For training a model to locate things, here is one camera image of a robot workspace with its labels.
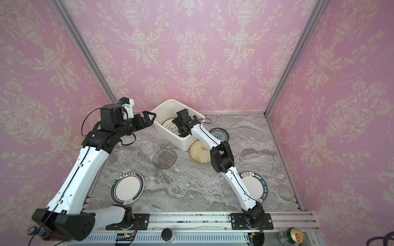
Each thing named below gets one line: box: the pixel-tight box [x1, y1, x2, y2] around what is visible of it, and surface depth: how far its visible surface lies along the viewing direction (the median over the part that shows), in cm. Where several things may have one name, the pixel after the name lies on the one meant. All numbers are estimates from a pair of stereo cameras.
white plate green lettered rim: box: [239, 171, 269, 203], surface depth 87 cm
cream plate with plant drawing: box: [189, 139, 211, 164], surface depth 99 cm
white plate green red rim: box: [109, 171, 145, 205], surface depth 86 cm
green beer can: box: [279, 227, 306, 246], surface depth 64 cm
